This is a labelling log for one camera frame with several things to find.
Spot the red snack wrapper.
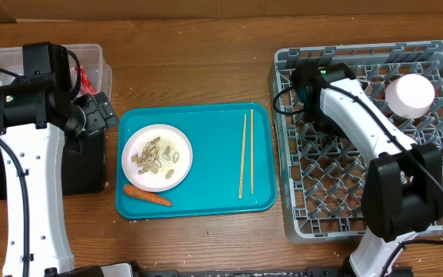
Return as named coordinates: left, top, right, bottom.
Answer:
left=75, top=64, right=96, bottom=95

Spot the pink small bowl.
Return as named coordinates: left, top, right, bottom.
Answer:
left=385, top=74, right=435, bottom=119

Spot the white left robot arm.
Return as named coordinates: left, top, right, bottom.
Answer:
left=0, top=42, right=118, bottom=276

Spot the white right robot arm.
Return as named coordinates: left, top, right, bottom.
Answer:
left=269, top=58, right=443, bottom=276

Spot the clear plastic bin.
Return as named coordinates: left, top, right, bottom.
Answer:
left=0, top=44, right=112, bottom=100

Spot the black tray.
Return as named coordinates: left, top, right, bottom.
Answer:
left=0, top=128, right=107, bottom=201

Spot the peanut shells and rice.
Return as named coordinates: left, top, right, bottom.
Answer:
left=130, top=136, right=180, bottom=179

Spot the pink plate with food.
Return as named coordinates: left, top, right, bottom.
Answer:
left=120, top=124, right=194, bottom=192

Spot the orange carrot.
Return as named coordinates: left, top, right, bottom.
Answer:
left=123, top=184, right=172, bottom=207

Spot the teal serving tray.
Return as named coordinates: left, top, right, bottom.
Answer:
left=115, top=102, right=277, bottom=220

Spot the grey dish rack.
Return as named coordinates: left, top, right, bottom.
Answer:
left=268, top=40, right=443, bottom=243

